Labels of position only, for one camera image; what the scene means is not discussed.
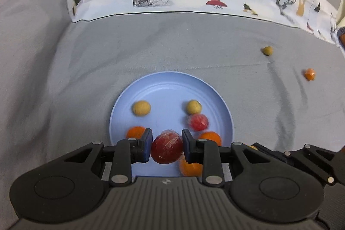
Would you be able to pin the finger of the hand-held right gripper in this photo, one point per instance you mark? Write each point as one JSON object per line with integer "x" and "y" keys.
{"x": 296, "y": 160}

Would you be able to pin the yellow-green plum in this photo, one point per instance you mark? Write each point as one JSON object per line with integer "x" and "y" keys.
{"x": 268, "y": 50}
{"x": 141, "y": 108}
{"x": 193, "y": 107}

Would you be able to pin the light blue plate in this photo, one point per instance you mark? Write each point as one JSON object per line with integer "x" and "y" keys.
{"x": 167, "y": 95}

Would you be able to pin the red apple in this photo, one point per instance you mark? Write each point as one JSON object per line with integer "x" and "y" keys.
{"x": 198, "y": 122}
{"x": 167, "y": 147}

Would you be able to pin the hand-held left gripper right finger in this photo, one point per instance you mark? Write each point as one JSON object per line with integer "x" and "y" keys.
{"x": 186, "y": 145}

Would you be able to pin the orange pillow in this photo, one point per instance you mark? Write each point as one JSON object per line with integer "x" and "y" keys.
{"x": 342, "y": 38}

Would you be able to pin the grey bed sheet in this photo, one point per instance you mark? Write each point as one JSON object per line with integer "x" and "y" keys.
{"x": 188, "y": 44}

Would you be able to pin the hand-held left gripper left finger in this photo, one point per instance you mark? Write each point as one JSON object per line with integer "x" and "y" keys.
{"x": 147, "y": 145}

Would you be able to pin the orange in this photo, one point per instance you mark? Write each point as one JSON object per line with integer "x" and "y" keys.
{"x": 310, "y": 74}
{"x": 190, "y": 168}
{"x": 210, "y": 138}
{"x": 136, "y": 132}

